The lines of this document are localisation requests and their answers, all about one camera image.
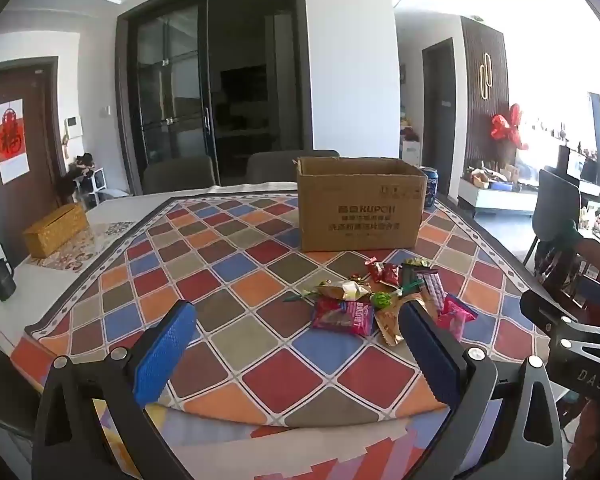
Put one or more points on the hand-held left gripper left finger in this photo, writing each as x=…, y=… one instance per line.
x=164, y=355

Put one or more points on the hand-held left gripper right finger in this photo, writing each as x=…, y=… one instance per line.
x=425, y=355

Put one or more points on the brown cardboard box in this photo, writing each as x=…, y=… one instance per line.
x=360, y=205

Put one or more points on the person's right hand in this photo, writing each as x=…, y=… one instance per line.
x=587, y=435

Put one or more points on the gold foil snack wrapper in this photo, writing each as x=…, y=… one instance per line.
x=390, y=322

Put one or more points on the purple snack bar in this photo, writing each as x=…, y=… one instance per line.
x=430, y=287

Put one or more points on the green stick candy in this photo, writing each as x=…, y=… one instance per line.
x=409, y=289

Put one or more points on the green and gold candy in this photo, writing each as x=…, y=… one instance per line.
x=416, y=264

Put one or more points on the dark side chair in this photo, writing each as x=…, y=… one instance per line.
x=555, y=200

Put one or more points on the cream and gold candy wrapper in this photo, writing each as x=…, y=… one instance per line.
x=345, y=290

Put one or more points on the colourful checked tablecloth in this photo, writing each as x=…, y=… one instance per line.
x=260, y=280

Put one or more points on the black piano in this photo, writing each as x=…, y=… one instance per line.
x=582, y=170

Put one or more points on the white low cabinet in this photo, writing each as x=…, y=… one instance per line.
x=490, y=199

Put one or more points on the yellow woven tissue box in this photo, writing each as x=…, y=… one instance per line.
x=55, y=230

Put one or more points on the blue soda can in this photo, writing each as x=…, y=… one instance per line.
x=430, y=187

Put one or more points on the black mug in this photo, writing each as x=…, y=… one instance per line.
x=1, y=281

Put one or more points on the grey dining chair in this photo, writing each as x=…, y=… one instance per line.
x=280, y=166
x=179, y=175

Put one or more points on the white cube shelf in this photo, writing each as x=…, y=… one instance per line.
x=92, y=185

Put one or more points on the red bow decoration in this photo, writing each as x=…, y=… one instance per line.
x=507, y=127

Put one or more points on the dark interior door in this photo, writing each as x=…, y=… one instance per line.
x=439, y=120

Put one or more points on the brown wooden entrance door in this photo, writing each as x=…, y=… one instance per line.
x=35, y=170

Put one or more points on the white intercom panel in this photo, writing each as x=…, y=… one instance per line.
x=74, y=128

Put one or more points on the black glass sliding door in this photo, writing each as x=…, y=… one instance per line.
x=215, y=80

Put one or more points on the dark slatted wall panel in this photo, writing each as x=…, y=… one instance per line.
x=482, y=100

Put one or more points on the red and white wall calendar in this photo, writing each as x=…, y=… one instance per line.
x=12, y=140

